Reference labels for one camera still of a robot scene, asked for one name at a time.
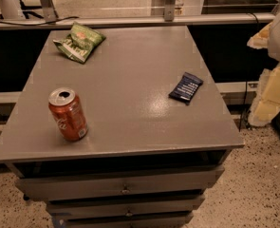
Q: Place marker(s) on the white pipe post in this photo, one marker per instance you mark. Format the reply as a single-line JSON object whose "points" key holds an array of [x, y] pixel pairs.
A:
{"points": [[11, 9]]}

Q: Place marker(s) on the blue rxbar blueberry wrapper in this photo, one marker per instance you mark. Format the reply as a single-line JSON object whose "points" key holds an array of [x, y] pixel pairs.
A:
{"points": [[186, 88]]}

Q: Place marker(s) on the green chip bag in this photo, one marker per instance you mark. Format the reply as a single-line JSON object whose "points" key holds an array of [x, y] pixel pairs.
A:
{"points": [[79, 43]]}

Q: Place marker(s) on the top grey drawer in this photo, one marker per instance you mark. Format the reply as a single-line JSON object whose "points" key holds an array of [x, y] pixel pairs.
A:
{"points": [[120, 183]]}

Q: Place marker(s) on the grey drawer cabinet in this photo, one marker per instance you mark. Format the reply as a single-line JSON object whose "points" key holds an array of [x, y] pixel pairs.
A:
{"points": [[133, 124]]}

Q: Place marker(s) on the grey drawer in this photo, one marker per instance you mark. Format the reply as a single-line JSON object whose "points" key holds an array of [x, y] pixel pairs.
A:
{"points": [[126, 207], [120, 183], [175, 219]]}

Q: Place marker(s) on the bottom grey drawer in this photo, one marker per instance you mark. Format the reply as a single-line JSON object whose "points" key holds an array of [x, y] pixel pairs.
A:
{"points": [[175, 219]]}

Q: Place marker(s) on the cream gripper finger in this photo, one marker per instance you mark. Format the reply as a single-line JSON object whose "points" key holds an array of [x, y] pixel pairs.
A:
{"points": [[266, 105], [261, 38]]}

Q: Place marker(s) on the grey metal railing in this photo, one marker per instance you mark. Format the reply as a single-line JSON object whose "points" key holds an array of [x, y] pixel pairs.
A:
{"points": [[52, 21]]}

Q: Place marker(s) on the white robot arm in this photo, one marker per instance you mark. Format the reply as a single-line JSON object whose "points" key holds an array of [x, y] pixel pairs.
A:
{"points": [[274, 39]]}

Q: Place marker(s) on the middle grey drawer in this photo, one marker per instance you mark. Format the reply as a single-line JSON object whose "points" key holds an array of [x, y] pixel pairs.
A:
{"points": [[126, 207]]}

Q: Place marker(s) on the red coke can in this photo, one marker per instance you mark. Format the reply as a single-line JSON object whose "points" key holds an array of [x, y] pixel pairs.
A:
{"points": [[66, 109]]}

